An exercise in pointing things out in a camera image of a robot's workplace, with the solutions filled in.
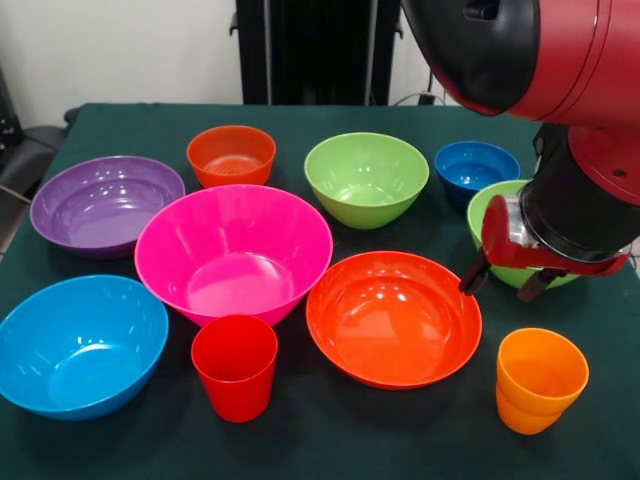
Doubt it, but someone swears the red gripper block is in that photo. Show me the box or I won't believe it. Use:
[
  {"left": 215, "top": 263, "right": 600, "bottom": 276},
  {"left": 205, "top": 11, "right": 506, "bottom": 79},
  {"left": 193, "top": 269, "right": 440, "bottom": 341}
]
[{"left": 458, "top": 194, "right": 629, "bottom": 302}]

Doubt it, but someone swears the orange plastic cup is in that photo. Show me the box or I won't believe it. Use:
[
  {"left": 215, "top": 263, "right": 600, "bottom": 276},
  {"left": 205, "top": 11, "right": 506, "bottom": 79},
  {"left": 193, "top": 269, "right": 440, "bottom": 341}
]
[
  {"left": 495, "top": 327, "right": 590, "bottom": 415},
  {"left": 495, "top": 384, "right": 564, "bottom": 435}
]

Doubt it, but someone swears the green plastic bowl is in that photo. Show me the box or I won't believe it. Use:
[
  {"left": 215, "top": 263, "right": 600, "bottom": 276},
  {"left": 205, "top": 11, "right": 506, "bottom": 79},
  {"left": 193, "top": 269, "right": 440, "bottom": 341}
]
[
  {"left": 466, "top": 178, "right": 584, "bottom": 292},
  {"left": 303, "top": 131, "right": 431, "bottom": 231}
]

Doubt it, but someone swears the large orange-red plastic bowl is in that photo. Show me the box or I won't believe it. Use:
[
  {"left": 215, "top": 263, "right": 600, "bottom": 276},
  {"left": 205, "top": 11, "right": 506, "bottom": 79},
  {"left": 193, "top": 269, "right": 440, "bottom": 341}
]
[{"left": 305, "top": 250, "right": 484, "bottom": 391}]

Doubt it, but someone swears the small dark blue bowl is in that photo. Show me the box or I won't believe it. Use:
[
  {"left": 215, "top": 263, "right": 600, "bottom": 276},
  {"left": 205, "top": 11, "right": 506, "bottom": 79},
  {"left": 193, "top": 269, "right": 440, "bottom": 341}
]
[{"left": 433, "top": 140, "right": 522, "bottom": 206}]

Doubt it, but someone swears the dark green tablecloth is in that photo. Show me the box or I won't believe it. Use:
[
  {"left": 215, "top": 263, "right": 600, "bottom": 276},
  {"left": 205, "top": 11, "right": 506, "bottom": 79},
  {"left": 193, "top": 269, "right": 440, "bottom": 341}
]
[{"left": 0, "top": 102, "right": 640, "bottom": 480}]

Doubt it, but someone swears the pink plastic bowl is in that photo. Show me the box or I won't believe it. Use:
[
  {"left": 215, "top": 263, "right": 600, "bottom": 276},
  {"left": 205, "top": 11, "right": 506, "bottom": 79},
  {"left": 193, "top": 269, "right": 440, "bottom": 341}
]
[{"left": 133, "top": 183, "right": 335, "bottom": 329}]

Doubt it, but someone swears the red plastic cup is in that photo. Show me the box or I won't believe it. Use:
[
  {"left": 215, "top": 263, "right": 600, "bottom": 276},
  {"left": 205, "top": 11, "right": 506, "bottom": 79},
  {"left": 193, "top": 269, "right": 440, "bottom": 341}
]
[{"left": 190, "top": 314, "right": 279, "bottom": 424}]

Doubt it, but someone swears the small ribbed orange-red bowl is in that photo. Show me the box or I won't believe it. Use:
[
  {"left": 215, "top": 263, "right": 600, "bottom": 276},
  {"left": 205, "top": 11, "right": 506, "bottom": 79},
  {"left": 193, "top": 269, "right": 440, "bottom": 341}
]
[{"left": 186, "top": 124, "right": 278, "bottom": 190}]

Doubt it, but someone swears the purple plastic bowl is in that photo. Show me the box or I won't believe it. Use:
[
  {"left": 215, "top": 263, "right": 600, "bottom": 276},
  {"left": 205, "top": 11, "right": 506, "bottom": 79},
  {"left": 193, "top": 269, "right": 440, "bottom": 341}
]
[{"left": 29, "top": 155, "right": 187, "bottom": 261}]

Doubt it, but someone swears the light blue plastic bowl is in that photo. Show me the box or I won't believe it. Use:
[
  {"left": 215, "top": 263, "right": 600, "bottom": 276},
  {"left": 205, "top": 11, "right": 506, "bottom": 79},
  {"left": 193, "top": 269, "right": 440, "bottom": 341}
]
[{"left": 0, "top": 274, "right": 170, "bottom": 422}]

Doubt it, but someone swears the dark grey chair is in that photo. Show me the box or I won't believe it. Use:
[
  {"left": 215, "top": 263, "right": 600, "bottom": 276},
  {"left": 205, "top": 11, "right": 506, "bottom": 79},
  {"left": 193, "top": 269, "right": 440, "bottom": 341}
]
[{"left": 0, "top": 124, "right": 66, "bottom": 201}]

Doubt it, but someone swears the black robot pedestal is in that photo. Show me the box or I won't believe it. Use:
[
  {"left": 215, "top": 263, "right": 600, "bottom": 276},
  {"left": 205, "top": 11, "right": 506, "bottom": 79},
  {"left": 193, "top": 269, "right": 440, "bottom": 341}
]
[{"left": 229, "top": 0, "right": 404, "bottom": 106}]

